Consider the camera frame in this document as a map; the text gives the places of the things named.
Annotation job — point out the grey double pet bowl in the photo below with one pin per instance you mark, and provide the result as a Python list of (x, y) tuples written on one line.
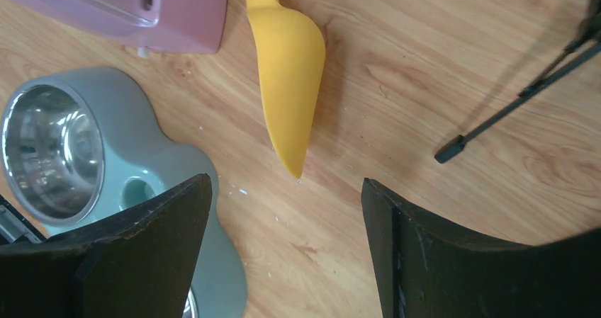
[(80, 145)]

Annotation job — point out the yellow plastic scoop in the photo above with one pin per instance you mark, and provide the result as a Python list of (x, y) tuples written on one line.
[(290, 59)]

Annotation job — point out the black tripod mic stand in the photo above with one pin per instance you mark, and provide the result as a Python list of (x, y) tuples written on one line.
[(581, 49)]

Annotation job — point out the pink metronome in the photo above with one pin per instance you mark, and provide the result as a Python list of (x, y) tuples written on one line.
[(174, 26)]

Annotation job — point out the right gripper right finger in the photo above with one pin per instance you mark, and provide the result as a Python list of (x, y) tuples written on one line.
[(428, 266)]

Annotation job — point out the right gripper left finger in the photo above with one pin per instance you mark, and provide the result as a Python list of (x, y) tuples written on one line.
[(138, 262)]

